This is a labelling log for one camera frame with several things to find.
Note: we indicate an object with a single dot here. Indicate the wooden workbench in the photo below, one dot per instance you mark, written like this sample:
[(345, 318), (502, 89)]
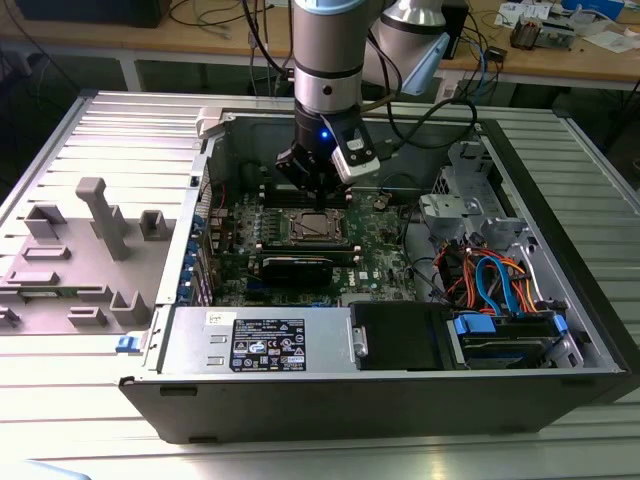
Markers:
[(550, 65)]

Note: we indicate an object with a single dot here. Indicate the grey electronic device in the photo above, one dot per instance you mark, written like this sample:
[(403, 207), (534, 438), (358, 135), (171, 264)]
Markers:
[(557, 32)]

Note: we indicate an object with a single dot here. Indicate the silver metal drive cage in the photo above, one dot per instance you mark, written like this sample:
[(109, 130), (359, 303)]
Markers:
[(440, 207)]

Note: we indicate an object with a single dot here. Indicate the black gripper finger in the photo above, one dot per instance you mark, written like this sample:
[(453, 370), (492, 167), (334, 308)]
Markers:
[(337, 186), (295, 167)]

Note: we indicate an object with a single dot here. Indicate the black drive box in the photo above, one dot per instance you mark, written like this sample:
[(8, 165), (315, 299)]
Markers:
[(400, 335)]

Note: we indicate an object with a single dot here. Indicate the silver CPU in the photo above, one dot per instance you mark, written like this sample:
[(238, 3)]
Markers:
[(320, 226)]

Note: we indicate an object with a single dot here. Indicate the hard disk in blue carrier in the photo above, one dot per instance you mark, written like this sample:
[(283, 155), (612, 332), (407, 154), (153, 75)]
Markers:
[(500, 345)]

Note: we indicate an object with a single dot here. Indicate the black graphics card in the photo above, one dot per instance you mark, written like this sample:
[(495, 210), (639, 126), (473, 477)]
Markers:
[(295, 274)]

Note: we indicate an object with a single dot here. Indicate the green RAM stick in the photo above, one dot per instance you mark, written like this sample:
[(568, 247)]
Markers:
[(42, 295)]

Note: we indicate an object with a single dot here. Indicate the brown metal heat sink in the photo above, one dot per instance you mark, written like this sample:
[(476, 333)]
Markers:
[(525, 34)]

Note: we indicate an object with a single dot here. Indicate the grey case latch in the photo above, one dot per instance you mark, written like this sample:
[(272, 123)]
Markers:
[(207, 122)]

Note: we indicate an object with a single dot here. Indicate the white printed leaflet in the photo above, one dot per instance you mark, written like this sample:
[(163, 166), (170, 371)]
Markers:
[(510, 12)]

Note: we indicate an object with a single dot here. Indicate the large black box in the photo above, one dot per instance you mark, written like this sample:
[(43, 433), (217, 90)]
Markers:
[(90, 12)]

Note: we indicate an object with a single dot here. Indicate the white paper sheet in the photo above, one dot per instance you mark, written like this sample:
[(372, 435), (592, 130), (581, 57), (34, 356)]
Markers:
[(612, 41)]

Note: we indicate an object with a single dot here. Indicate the grey parts rack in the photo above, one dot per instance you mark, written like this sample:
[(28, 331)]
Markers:
[(85, 250)]

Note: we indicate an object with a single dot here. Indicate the silver power supply unit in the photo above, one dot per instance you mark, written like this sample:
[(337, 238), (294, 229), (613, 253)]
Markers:
[(195, 340)]

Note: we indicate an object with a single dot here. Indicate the small black adapter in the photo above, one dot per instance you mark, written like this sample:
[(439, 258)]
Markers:
[(497, 54)]

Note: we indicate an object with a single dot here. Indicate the silver coin cell battery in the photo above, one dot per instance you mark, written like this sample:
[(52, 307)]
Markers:
[(382, 201)]

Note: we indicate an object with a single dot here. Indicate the blue case latch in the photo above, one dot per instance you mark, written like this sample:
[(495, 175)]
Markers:
[(125, 344)]

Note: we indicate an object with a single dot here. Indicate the black grey PC case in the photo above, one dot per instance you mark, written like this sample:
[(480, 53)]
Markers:
[(350, 415)]

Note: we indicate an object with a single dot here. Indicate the green motherboard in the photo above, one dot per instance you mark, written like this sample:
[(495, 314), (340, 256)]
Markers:
[(380, 240)]

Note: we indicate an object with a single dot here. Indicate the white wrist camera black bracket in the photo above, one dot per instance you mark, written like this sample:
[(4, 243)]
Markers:
[(360, 167)]

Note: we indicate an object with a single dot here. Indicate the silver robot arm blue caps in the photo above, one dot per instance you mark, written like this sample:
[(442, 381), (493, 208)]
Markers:
[(325, 65)]

